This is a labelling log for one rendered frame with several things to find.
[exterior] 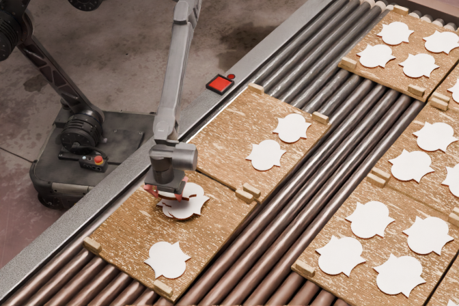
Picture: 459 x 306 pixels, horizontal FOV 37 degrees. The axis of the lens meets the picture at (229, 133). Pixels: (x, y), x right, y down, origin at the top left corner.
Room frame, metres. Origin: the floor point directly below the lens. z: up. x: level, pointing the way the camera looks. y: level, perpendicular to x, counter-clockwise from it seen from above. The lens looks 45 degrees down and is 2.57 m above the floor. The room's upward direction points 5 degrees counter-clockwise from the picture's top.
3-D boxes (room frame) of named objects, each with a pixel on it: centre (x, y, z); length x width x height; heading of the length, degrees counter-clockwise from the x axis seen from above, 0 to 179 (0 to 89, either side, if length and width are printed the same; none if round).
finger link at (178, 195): (1.28, 0.17, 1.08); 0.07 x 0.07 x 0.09; 71
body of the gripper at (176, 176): (1.29, 0.19, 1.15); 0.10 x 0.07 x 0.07; 71
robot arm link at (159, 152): (1.29, 0.19, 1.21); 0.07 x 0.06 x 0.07; 76
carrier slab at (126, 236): (1.28, 0.20, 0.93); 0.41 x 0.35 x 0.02; 141
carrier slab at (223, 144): (1.60, -0.08, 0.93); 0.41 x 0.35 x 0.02; 139
